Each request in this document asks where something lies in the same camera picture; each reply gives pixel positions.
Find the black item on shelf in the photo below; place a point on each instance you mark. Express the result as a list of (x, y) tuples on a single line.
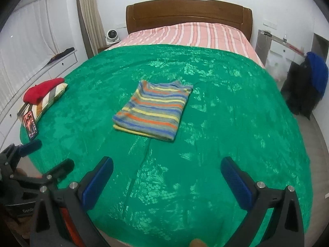
[(61, 54)]

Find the smartphone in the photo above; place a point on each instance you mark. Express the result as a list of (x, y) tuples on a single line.
[(30, 124)]

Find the pink striped bed sheet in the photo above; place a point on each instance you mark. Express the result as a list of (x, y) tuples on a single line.
[(195, 37)]

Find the black jacket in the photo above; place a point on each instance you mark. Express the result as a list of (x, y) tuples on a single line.
[(300, 87)]

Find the blue garment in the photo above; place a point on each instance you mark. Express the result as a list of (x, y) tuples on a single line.
[(318, 72)]

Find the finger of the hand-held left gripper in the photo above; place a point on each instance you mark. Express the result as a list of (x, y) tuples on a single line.
[(30, 146), (63, 167)]

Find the white desk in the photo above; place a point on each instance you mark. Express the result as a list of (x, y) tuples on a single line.
[(280, 47)]

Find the wooden nightstand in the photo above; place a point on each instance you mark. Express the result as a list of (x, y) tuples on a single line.
[(102, 49)]

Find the wooden headboard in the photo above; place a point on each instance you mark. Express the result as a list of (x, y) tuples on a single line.
[(187, 12)]

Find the white security camera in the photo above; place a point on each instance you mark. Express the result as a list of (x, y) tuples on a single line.
[(112, 36)]

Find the green patterned blanket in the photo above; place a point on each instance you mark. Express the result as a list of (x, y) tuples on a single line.
[(205, 133)]

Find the striped knit sweater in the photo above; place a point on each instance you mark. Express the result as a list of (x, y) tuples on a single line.
[(156, 110)]

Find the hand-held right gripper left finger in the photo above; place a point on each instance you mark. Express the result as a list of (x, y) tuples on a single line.
[(99, 182)]

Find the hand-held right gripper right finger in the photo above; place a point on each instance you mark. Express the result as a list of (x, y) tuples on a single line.
[(236, 182)]

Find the red cloth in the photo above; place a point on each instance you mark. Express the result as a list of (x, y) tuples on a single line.
[(42, 90)]

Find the white window curtain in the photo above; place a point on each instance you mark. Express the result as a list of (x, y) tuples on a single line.
[(28, 36)]

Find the striped pillow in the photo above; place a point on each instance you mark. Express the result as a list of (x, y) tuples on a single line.
[(47, 101)]

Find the beige curtain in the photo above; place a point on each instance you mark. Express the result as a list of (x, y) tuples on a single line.
[(90, 12)]

